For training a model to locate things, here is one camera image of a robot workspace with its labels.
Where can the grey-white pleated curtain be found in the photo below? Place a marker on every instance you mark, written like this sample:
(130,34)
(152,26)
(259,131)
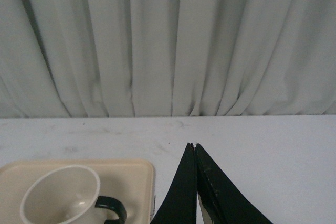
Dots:
(125,58)

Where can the beige plastic tray plate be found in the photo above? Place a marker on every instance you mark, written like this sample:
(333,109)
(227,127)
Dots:
(128,180)

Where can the cream smiley mug black handle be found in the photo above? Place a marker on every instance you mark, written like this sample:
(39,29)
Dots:
(70,194)

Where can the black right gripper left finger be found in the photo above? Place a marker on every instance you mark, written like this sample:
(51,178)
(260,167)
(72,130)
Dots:
(179,205)

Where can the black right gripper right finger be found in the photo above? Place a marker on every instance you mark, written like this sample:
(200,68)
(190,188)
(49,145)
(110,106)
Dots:
(220,200)

